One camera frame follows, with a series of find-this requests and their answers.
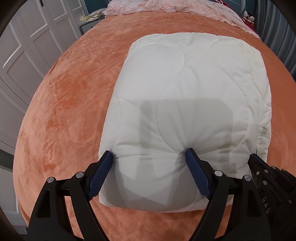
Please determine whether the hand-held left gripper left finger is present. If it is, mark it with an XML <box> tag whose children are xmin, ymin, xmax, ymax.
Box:
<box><xmin>24</xmin><ymin>150</ymin><xmax>113</xmax><ymax>241</ymax></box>

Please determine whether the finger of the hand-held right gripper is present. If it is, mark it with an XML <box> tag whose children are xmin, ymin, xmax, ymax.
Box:
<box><xmin>248</xmin><ymin>153</ymin><xmax>273</xmax><ymax>183</ymax></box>

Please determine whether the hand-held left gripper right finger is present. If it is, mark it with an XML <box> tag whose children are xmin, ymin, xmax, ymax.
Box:
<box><xmin>184</xmin><ymin>148</ymin><xmax>277</xmax><ymax>241</ymax></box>

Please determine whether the white quilted jacket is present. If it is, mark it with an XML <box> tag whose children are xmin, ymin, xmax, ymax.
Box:
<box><xmin>98</xmin><ymin>32</ymin><xmax>272</xmax><ymax>212</ymax></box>

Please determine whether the orange velvet bed blanket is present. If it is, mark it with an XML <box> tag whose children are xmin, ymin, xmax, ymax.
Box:
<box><xmin>14</xmin><ymin>10</ymin><xmax>296</xmax><ymax>241</ymax></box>

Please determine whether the grey curtain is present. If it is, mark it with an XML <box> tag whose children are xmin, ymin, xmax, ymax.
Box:
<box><xmin>254</xmin><ymin>0</ymin><xmax>296</xmax><ymax>81</ymax></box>

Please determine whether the red plush toy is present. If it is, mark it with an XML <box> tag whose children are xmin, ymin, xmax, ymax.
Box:
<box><xmin>244</xmin><ymin>19</ymin><xmax>258</xmax><ymax>33</ymax></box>

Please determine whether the dark nightstand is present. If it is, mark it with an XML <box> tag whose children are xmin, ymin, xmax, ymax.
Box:
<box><xmin>79</xmin><ymin>20</ymin><xmax>103</xmax><ymax>36</ymax></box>

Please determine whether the white plush toy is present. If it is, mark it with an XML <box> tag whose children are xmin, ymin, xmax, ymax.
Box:
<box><xmin>243</xmin><ymin>10</ymin><xmax>255</xmax><ymax>22</ymax></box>

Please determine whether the beige cloth bundle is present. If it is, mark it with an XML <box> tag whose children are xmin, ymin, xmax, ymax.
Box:
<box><xmin>89</xmin><ymin>10</ymin><xmax>107</xmax><ymax>19</ymax></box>

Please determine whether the pink lace quilt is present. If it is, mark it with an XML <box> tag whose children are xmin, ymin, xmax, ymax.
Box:
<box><xmin>103</xmin><ymin>0</ymin><xmax>260</xmax><ymax>39</ymax></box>

